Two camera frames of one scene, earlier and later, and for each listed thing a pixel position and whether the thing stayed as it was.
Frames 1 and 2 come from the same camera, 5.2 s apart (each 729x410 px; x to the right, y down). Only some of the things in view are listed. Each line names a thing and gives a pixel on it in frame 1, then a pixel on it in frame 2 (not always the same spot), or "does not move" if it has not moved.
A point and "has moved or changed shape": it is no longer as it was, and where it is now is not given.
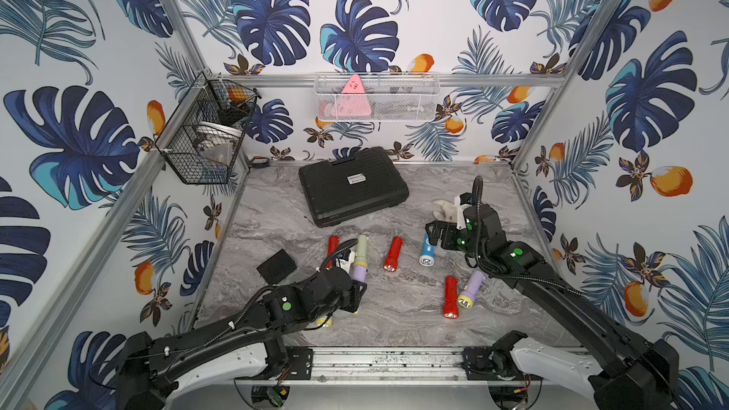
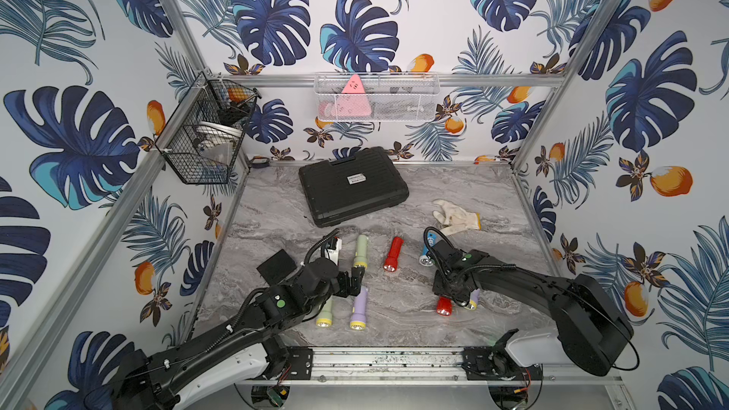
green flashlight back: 362,253 does not move
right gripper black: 449,229 to 460,294
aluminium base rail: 401,365 does not move
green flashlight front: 320,321 does not move
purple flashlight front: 359,273 has moved or changed shape
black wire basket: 198,141 does not move
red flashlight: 391,261 does not move
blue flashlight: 428,253 does not move
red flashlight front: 451,298 has moved or changed shape
